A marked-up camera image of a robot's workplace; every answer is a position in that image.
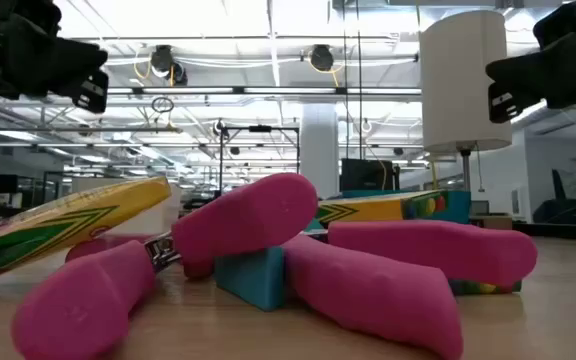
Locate white building column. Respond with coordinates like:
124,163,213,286
299,102,341,200

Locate yellow packets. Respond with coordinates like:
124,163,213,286
0,175,173,287

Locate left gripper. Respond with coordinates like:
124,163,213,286
0,0,110,114

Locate blue eraser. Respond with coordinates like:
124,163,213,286
212,244,287,313

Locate white shade table lamp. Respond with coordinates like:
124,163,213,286
418,9,514,231

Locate pink handled pliers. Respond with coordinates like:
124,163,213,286
65,232,155,265
11,172,319,360
281,219,539,360

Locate black round ceiling device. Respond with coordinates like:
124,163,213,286
149,44,189,87
309,43,336,73

